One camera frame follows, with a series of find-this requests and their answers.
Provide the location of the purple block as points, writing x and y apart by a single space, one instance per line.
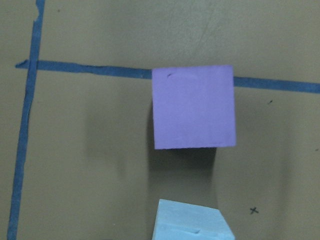
193 107

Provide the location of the blue block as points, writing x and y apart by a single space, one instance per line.
183 221

